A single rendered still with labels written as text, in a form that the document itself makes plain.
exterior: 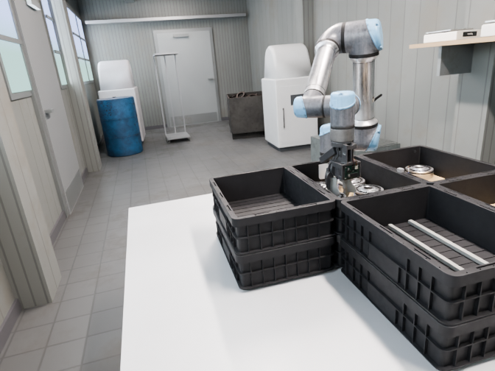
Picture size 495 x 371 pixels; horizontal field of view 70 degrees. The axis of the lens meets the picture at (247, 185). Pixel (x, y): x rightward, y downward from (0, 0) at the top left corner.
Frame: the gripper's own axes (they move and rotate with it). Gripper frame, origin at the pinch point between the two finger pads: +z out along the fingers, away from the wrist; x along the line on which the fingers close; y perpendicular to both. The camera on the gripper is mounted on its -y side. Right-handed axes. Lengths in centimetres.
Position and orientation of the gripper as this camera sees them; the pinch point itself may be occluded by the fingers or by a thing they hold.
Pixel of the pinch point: (338, 196)
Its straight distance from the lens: 125.9
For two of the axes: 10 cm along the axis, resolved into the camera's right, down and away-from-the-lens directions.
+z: 0.8, 9.4, 3.3
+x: 9.4, -1.8, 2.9
